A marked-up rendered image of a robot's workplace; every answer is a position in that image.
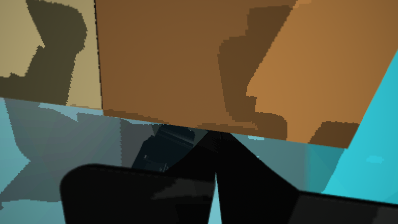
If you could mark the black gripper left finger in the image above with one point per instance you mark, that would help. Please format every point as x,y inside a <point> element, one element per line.
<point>107,194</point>

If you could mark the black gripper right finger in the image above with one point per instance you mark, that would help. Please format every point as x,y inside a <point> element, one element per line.
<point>252,193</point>

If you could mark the pale yellow board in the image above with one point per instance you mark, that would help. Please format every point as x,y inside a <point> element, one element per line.
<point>49,52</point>

